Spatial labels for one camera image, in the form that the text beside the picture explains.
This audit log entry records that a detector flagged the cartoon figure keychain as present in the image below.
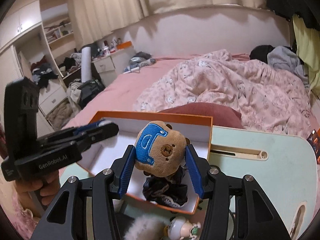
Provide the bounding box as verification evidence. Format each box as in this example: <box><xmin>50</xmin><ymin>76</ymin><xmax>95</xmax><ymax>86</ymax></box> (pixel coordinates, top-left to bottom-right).
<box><xmin>164</xmin><ymin>216</ymin><xmax>201</xmax><ymax>240</ymax></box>

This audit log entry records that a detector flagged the white fluffy pom pom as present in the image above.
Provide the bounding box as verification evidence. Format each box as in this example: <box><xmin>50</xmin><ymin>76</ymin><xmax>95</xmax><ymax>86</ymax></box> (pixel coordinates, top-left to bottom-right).
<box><xmin>124</xmin><ymin>215</ymin><xmax>165</xmax><ymax>240</ymax></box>

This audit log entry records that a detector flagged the brown bear plush blue cap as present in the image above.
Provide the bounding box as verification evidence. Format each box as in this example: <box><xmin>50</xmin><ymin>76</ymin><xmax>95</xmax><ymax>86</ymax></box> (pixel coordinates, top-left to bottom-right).
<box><xmin>135</xmin><ymin>121</ymin><xmax>190</xmax><ymax>177</ymax></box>

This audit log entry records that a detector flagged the left hand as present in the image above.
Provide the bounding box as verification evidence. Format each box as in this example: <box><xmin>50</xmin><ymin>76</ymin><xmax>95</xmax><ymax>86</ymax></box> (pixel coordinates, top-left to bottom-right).
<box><xmin>14</xmin><ymin>171</ymin><xmax>60</xmax><ymax>210</ymax></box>

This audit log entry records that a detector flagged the orange cardboard box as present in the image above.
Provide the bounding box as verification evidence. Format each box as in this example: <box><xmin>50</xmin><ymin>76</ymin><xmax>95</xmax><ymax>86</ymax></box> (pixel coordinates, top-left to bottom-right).
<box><xmin>78</xmin><ymin>111</ymin><xmax>213</xmax><ymax>202</ymax></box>

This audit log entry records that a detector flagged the mint green lap table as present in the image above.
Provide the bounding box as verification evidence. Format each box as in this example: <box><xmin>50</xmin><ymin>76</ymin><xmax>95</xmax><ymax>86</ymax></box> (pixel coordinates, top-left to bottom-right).
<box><xmin>60</xmin><ymin>124</ymin><xmax>318</xmax><ymax>239</ymax></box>

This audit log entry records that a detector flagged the dark patterned scrunchie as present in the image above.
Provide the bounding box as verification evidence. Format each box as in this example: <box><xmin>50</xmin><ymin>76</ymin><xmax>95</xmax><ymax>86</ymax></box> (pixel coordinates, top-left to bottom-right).
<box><xmin>142</xmin><ymin>165</ymin><xmax>188</xmax><ymax>208</ymax></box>

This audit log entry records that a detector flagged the black bag on floor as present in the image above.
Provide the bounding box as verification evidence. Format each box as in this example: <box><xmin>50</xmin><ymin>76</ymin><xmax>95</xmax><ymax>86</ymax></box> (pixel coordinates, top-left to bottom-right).
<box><xmin>78</xmin><ymin>79</ymin><xmax>106</xmax><ymax>109</ymax></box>

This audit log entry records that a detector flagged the dark red pillow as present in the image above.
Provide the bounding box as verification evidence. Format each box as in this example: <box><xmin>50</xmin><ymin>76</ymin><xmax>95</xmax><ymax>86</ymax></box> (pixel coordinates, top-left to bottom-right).
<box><xmin>161</xmin><ymin>102</ymin><xmax>244</xmax><ymax>129</ymax></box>

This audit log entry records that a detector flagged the pink bed sheet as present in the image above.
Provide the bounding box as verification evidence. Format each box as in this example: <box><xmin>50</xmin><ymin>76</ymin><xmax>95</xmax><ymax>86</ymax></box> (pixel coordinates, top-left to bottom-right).
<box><xmin>61</xmin><ymin>53</ymin><xmax>251</xmax><ymax>131</ymax></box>

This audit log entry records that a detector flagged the pink patterned duvet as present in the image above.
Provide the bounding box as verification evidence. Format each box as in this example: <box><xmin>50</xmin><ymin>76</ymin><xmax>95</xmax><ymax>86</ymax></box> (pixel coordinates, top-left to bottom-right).
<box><xmin>133</xmin><ymin>49</ymin><xmax>311</xmax><ymax>138</ymax></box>

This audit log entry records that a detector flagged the white paper roll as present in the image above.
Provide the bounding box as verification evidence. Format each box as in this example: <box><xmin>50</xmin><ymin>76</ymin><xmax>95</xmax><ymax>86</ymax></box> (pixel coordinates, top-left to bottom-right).
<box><xmin>81</xmin><ymin>47</ymin><xmax>92</xmax><ymax>83</ymax></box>

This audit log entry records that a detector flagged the white bedside drawer unit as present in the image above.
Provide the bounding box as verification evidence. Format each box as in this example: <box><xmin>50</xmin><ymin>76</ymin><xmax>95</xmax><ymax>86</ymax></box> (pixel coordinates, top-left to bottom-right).
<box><xmin>92</xmin><ymin>46</ymin><xmax>136</xmax><ymax>87</ymax></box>

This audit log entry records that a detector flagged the orange box on shelf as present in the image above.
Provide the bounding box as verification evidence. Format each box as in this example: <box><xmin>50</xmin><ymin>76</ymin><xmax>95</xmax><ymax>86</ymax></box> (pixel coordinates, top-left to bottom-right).
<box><xmin>117</xmin><ymin>41</ymin><xmax>132</xmax><ymax>50</ymax></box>

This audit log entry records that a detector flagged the clothes heap on bed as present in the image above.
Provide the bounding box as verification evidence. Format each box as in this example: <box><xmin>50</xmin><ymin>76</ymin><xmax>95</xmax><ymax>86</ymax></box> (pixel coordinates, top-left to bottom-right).
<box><xmin>123</xmin><ymin>51</ymin><xmax>156</xmax><ymax>74</ymax></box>

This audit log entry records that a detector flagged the grey clothing pile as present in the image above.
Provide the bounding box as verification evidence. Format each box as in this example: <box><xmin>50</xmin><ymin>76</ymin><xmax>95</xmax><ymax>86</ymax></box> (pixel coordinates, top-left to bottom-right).
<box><xmin>267</xmin><ymin>46</ymin><xmax>309</xmax><ymax>87</ymax></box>

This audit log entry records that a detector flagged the black clothing on bed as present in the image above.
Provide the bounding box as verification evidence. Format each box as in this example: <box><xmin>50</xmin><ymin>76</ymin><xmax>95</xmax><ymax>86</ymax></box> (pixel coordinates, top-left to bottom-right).
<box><xmin>249</xmin><ymin>45</ymin><xmax>274</xmax><ymax>63</ymax></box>

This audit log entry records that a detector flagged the lime green garment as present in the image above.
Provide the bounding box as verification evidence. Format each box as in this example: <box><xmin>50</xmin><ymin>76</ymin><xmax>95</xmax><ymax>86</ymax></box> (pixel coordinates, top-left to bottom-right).
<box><xmin>292</xmin><ymin>15</ymin><xmax>319</xmax><ymax>96</ymax></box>

